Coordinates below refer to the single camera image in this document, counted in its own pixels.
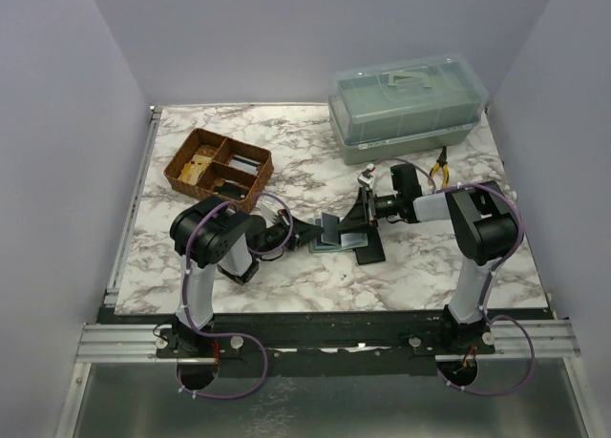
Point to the grey credit card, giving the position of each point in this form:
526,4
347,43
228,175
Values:
329,224

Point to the yellow handled pliers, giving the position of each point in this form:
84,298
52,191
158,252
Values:
441,166

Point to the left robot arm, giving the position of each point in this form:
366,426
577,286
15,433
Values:
215,236

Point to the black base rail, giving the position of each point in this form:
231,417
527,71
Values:
418,343

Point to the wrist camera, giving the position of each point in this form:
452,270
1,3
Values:
367,177
269,208

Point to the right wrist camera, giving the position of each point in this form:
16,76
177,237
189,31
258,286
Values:
367,177

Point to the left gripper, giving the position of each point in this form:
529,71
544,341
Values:
302,233

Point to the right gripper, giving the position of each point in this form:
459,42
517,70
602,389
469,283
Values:
359,218

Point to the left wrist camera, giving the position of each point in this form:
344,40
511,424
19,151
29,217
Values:
269,208

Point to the woven brown basket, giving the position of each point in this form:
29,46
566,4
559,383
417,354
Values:
209,164

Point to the black card holder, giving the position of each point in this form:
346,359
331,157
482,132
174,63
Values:
373,252

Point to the translucent green storage box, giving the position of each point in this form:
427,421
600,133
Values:
404,107

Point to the green card holder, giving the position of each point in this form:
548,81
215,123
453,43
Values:
349,241

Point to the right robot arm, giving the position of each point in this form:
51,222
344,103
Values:
487,229

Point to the aluminium frame rail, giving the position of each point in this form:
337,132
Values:
114,282

